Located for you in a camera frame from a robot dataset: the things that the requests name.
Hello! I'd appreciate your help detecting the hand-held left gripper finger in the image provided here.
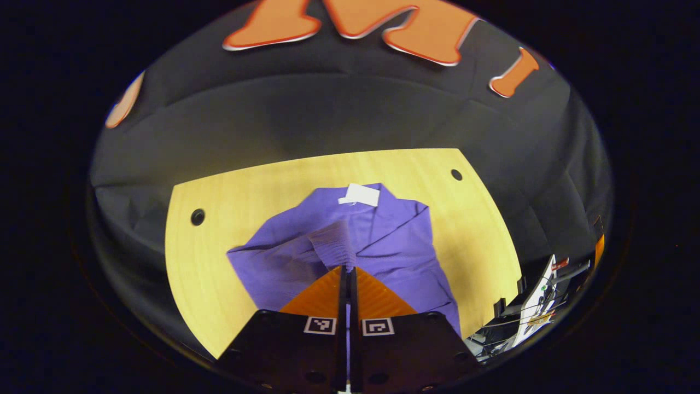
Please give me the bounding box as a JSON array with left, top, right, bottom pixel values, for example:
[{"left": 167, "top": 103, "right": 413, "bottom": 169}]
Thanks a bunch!
[
  {"left": 348, "top": 266, "right": 482, "bottom": 392},
  {"left": 216, "top": 265, "right": 349, "bottom": 392}
]

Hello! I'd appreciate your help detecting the purple garment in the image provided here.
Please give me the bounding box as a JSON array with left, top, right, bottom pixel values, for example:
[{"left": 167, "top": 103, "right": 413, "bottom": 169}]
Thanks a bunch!
[{"left": 226, "top": 182, "right": 463, "bottom": 340}]

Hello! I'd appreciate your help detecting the white flat panel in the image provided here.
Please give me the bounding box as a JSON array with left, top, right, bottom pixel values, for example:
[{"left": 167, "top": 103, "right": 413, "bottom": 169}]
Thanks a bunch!
[{"left": 511, "top": 253, "right": 558, "bottom": 348}]

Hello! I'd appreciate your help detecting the black backdrop cloth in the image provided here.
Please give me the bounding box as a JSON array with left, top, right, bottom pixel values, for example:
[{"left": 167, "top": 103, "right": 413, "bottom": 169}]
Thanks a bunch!
[{"left": 87, "top": 0, "right": 613, "bottom": 351}]

